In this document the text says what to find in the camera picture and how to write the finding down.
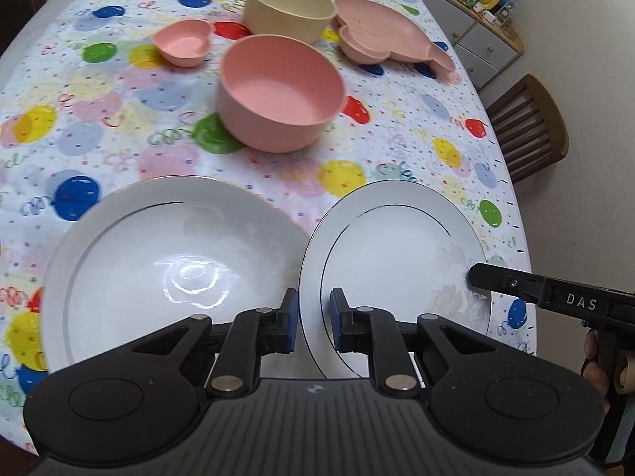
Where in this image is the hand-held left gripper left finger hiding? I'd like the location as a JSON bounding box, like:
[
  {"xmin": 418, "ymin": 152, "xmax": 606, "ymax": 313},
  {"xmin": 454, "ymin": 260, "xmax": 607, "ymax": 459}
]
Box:
[{"xmin": 130, "ymin": 288, "xmax": 300, "ymax": 398}]

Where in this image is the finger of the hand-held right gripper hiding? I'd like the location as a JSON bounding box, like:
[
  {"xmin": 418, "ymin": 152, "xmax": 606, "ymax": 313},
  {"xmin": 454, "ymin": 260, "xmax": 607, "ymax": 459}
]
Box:
[{"xmin": 468, "ymin": 261, "xmax": 546, "ymax": 309}]

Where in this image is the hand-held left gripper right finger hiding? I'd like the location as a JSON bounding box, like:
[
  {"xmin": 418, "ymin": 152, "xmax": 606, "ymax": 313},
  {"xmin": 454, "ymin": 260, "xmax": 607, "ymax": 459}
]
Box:
[{"xmin": 329, "ymin": 288, "xmax": 501, "ymax": 398}]

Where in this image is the small white plate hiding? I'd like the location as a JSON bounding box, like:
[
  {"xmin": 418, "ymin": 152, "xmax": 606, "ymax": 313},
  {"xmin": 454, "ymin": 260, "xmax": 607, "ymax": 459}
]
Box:
[{"xmin": 300, "ymin": 178, "xmax": 493, "ymax": 382}]

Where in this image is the pink heart-shaped dish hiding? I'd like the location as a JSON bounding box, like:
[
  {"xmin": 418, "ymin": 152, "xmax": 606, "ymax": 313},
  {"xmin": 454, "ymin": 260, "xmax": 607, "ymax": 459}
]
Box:
[{"xmin": 152, "ymin": 18, "xmax": 216, "ymax": 67}]

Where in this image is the person's right hand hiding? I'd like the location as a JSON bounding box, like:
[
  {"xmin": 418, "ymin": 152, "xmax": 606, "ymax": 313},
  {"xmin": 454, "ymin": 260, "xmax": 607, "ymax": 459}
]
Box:
[{"xmin": 580, "ymin": 330, "xmax": 611, "ymax": 413}]

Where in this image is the large white plate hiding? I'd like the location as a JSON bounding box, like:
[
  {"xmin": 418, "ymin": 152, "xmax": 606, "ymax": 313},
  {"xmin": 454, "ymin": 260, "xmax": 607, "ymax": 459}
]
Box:
[{"xmin": 40, "ymin": 175, "xmax": 311, "ymax": 376}]

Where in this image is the dark wooden slatted chair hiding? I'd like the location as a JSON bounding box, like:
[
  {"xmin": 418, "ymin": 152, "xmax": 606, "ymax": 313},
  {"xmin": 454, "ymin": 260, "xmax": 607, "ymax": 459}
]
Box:
[{"xmin": 485, "ymin": 74, "xmax": 570, "ymax": 185}]

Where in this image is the pink round bowl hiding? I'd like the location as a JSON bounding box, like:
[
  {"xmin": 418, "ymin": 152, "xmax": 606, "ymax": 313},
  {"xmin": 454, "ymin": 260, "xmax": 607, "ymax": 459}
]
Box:
[{"xmin": 216, "ymin": 34, "xmax": 347, "ymax": 153}]

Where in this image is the grey drawer cabinet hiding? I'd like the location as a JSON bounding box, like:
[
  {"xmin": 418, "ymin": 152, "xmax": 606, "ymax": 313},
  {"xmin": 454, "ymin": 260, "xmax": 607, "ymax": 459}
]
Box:
[{"xmin": 414, "ymin": 0, "xmax": 525, "ymax": 91}]

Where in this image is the balloon printed tablecloth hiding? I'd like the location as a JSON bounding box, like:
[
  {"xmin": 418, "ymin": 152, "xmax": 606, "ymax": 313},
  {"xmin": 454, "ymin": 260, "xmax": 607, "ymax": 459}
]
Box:
[{"xmin": 0, "ymin": 0, "xmax": 539, "ymax": 457}]

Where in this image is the pink divided plate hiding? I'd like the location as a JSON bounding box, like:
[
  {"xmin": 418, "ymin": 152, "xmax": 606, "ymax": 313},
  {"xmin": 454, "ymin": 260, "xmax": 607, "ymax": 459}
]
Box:
[{"xmin": 333, "ymin": 0, "xmax": 456, "ymax": 83}]

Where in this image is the cream round bowl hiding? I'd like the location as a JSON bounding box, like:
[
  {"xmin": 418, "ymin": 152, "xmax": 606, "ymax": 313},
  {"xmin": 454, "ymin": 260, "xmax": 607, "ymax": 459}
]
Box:
[{"xmin": 241, "ymin": 0, "xmax": 338, "ymax": 46}]

